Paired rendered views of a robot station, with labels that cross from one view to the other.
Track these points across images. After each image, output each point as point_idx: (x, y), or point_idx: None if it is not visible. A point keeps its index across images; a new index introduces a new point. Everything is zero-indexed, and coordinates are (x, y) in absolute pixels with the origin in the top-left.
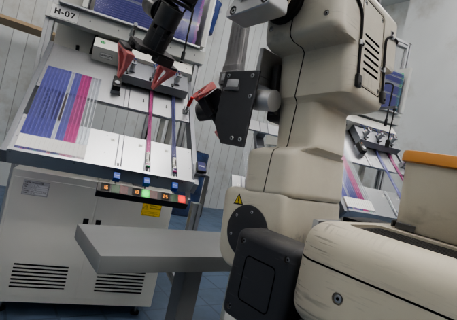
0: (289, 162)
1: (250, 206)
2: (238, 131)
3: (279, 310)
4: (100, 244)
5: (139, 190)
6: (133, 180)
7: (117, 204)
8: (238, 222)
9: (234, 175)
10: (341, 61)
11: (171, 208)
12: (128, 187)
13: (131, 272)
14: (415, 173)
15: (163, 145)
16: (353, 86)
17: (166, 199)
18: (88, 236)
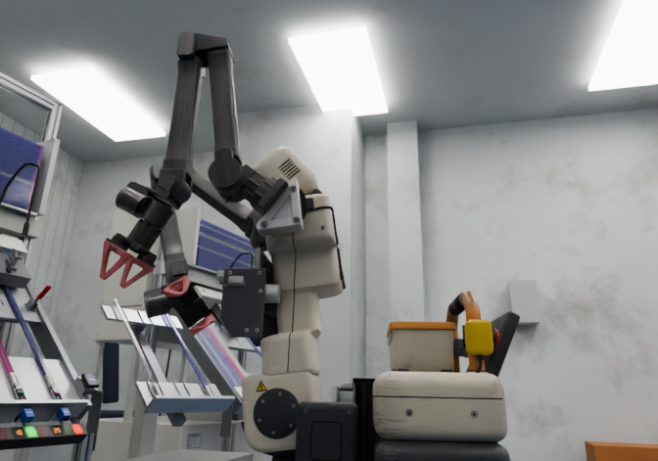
0: (306, 344)
1: (277, 390)
2: (253, 323)
3: (352, 451)
4: None
5: (22, 430)
6: (2, 418)
7: None
8: (266, 407)
9: (139, 382)
10: (329, 261)
11: (11, 460)
12: (5, 429)
13: None
14: (401, 336)
15: (24, 360)
16: (340, 279)
17: (60, 434)
18: None
